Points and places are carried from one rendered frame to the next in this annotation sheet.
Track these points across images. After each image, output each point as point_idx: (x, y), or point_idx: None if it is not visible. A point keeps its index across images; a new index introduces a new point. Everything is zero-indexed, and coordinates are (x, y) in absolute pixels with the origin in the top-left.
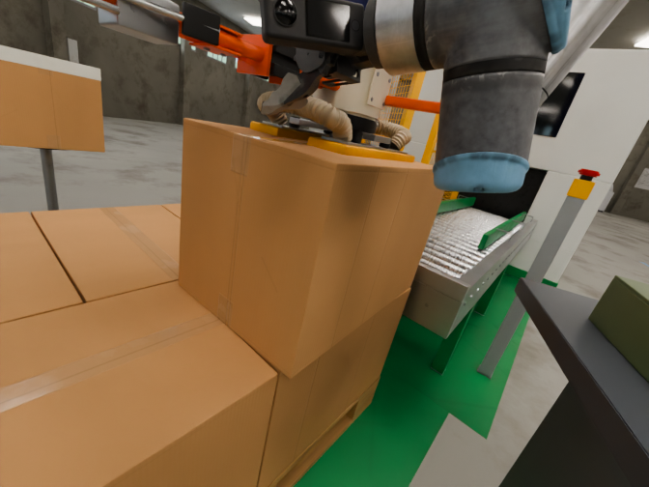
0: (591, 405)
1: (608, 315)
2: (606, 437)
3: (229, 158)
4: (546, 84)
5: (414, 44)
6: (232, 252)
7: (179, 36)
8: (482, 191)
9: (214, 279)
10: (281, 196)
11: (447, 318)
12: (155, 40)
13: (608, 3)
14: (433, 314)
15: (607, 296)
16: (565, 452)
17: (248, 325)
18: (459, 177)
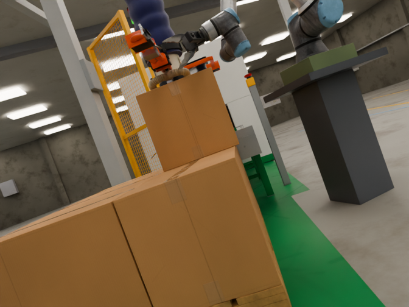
0: (296, 84)
1: (286, 80)
2: (301, 84)
3: (169, 93)
4: None
5: (216, 31)
6: (188, 124)
7: None
8: (246, 49)
9: (185, 144)
10: (198, 88)
11: (255, 144)
12: (154, 56)
13: None
14: (249, 148)
15: (282, 78)
16: (312, 122)
17: (212, 144)
18: (241, 48)
